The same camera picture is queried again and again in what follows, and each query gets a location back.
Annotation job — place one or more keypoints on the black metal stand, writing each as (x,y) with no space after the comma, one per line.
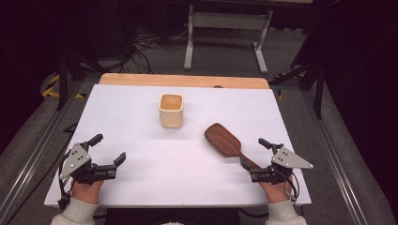
(308,73)
(75,65)

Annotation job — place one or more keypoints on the person's left hand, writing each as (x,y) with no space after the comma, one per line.
(86,191)

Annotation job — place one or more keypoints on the yellow black hazard tape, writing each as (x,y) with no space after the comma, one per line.
(53,87)

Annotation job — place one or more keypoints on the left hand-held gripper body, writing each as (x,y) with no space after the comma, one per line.
(82,164)

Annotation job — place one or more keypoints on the wooden board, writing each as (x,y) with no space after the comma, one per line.
(183,81)

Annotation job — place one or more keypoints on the brown wooden hairbrush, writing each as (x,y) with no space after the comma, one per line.
(226,143)

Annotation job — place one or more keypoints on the square beige wooden cup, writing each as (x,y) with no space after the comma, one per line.
(171,110)

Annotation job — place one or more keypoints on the person's right hand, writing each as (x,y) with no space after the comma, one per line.
(275,192)

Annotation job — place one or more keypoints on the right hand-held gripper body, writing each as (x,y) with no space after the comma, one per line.
(278,168)

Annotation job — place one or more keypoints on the grey metal table frame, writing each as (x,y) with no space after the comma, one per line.
(226,34)

